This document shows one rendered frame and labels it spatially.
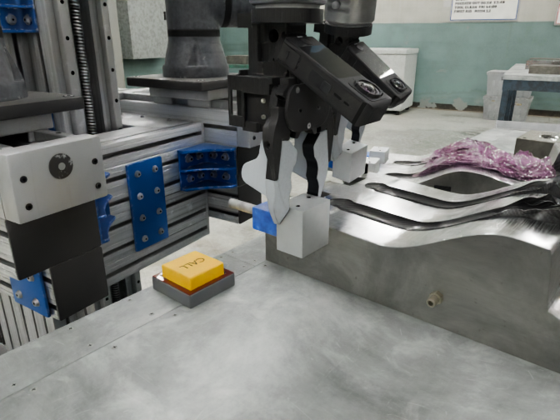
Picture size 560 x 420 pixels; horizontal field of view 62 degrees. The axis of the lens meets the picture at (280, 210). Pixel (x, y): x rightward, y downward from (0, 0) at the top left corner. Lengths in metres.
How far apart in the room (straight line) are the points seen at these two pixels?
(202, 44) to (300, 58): 0.64
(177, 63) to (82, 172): 0.45
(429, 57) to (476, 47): 0.68
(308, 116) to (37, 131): 0.44
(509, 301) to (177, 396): 0.35
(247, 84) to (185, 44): 0.60
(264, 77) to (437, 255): 0.28
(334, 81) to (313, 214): 0.14
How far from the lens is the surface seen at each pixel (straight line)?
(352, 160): 0.78
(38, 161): 0.66
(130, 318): 0.61
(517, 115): 7.27
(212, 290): 0.63
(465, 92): 7.97
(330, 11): 0.73
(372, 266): 0.61
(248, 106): 0.49
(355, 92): 0.42
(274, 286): 0.65
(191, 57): 1.07
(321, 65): 0.44
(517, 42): 7.87
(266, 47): 0.49
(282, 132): 0.45
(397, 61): 7.26
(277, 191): 0.47
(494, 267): 0.54
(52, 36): 0.97
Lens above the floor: 1.13
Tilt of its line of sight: 21 degrees down
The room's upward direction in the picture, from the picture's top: straight up
